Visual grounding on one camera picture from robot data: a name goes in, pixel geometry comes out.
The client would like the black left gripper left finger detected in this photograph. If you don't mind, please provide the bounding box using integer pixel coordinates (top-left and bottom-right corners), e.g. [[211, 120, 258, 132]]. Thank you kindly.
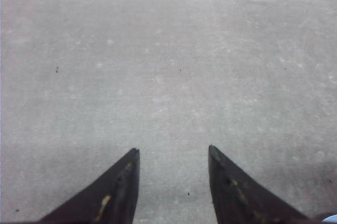
[[40, 148, 140, 223]]

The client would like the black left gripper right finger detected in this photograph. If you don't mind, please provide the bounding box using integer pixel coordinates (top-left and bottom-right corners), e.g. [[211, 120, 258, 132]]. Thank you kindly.
[[208, 145, 309, 223]]

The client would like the blue plastic plate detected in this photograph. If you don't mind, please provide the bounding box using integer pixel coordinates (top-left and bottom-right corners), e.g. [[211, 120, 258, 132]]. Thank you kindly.
[[322, 214, 337, 223]]

